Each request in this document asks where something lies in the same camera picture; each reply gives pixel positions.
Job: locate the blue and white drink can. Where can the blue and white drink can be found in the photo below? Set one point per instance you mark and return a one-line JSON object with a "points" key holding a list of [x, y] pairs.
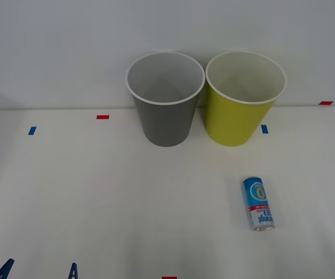
{"points": [[259, 203]]}

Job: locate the grey plastic waste bin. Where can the grey plastic waste bin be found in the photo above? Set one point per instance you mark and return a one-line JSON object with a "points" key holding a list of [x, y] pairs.
{"points": [[164, 125]]}

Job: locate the yellow-green plastic waste bin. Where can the yellow-green plastic waste bin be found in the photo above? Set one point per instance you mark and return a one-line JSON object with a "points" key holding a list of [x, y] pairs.
{"points": [[231, 122]]}

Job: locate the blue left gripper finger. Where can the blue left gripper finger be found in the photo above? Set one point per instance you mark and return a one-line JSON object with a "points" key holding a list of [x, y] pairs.
{"points": [[4, 270], [73, 273]]}

